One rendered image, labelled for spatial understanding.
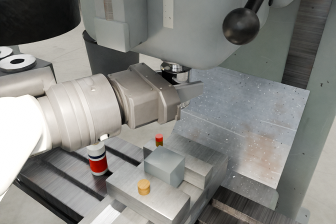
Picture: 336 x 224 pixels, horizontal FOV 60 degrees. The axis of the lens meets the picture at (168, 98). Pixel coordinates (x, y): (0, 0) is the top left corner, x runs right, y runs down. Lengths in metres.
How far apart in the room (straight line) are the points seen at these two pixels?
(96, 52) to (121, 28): 2.08
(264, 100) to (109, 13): 0.58
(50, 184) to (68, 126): 0.41
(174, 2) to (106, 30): 0.07
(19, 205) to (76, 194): 1.34
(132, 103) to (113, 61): 2.00
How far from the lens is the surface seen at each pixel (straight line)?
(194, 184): 0.60
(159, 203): 0.53
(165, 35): 0.31
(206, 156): 0.66
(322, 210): 2.02
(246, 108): 0.81
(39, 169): 0.79
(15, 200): 2.06
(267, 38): 0.77
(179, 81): 0.42
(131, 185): 0.55
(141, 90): 0.38
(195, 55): 0.30
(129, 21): 0.29
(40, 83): 0.39
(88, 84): 0.37
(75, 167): 0.77
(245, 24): 0.24
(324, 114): 0.82
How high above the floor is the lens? 1.46
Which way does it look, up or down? 33 degrees down
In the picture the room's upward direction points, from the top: straight up
